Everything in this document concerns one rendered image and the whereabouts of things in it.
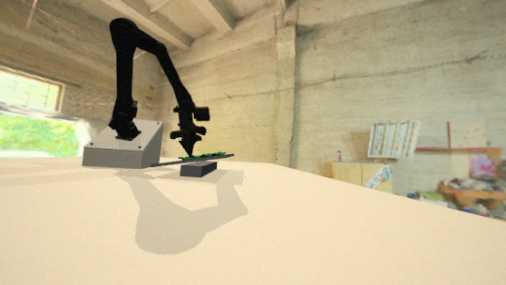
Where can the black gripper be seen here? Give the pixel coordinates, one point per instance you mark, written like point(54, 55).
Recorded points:
point(188, 139)

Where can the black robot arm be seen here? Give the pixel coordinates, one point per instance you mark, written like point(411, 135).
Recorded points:
point(126, 36)

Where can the light grey switch panel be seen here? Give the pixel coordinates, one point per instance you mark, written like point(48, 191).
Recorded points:
point(200, 166)

